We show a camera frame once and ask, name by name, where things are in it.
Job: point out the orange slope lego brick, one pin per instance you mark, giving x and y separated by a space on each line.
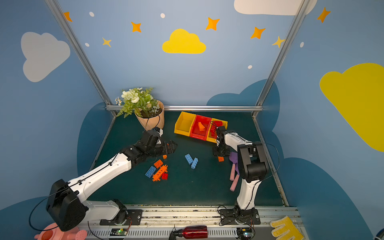
201 127

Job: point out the light blue lego brick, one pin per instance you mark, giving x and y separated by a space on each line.
189 159

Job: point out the red metallic bottle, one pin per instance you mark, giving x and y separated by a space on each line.
193 232

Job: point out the left circuit board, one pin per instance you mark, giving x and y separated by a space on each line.
119 232

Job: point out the pink watering can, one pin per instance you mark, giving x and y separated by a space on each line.
52 232

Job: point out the aluminium front rail base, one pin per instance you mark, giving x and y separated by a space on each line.
157 222

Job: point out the orange lego brick centre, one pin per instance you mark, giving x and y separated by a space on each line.
158 164

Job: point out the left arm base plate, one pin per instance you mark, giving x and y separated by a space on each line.
124 218

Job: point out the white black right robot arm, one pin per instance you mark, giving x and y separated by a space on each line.
252 166

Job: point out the circuit board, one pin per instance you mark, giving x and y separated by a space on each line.
244 234
119 232

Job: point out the peach flower pot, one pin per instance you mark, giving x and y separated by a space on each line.
157 121

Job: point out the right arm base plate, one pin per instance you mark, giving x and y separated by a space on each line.
239 217

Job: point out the yellow glove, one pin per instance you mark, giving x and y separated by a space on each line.
284 229

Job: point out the aluminium back rail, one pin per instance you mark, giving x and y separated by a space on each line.
214 108

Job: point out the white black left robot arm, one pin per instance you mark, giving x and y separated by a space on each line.
68 203

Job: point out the small red lego brick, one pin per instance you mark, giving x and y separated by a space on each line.
164 176

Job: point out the blue lego brick left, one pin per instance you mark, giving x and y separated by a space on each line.
151 171

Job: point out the yellow bin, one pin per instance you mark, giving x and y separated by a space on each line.
184 123
225 124

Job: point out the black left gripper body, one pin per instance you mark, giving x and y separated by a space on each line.
165 147

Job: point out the right circuit board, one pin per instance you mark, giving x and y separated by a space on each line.
244 234

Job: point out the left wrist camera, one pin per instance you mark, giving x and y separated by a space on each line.
159 133

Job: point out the aluminium right post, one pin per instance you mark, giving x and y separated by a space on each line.
292 32

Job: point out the aluminium post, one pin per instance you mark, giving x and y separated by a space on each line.
292 32
58 13

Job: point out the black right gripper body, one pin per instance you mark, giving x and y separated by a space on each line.
220 150

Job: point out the left yellow bin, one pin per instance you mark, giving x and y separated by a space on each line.
184 123

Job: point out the long orange lego piece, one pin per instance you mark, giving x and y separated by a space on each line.
158 175

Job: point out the aluminium left post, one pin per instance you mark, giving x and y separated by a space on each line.
58 13

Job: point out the green artificial plant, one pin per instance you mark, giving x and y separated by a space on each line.
140 102

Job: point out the red middle bin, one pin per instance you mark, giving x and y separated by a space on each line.
195 133

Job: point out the right yellow bin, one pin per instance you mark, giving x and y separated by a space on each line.
225 124

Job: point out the blue lego brick upright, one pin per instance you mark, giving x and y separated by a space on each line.
194 163

